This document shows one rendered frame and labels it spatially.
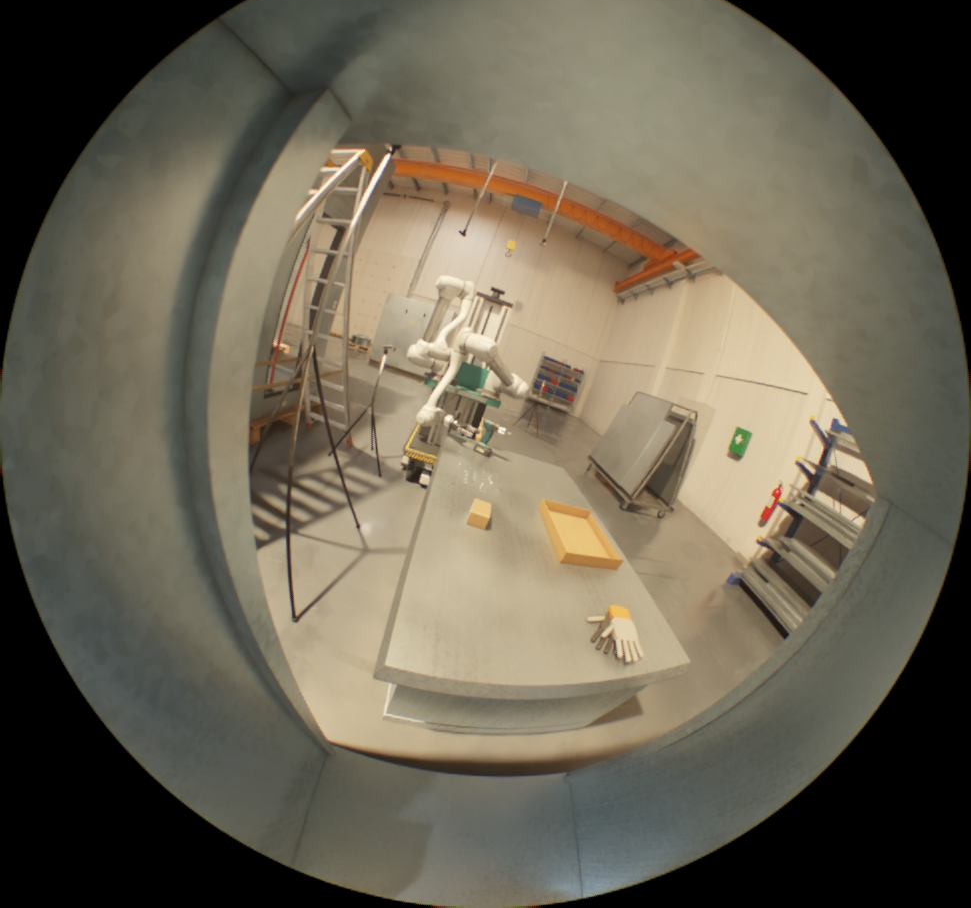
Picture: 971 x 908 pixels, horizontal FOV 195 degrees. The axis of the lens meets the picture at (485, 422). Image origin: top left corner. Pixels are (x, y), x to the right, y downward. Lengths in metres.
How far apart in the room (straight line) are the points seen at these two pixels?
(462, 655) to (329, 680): 0.75
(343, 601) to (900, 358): 1.66
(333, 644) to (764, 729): 1.46
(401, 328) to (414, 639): 8.01
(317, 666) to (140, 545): 1.27
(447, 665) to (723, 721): 0.68
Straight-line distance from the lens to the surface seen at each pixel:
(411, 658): 0.71
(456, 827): 1.22
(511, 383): 2.18
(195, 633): 0.21
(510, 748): 1.42
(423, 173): 10.77
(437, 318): 2.24
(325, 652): 1.41
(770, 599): 3.87
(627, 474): 4.13
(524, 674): 0.78
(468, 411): 2.60
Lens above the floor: 1.29
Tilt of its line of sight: 13 degrees down
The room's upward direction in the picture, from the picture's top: 20 degrees clockwise
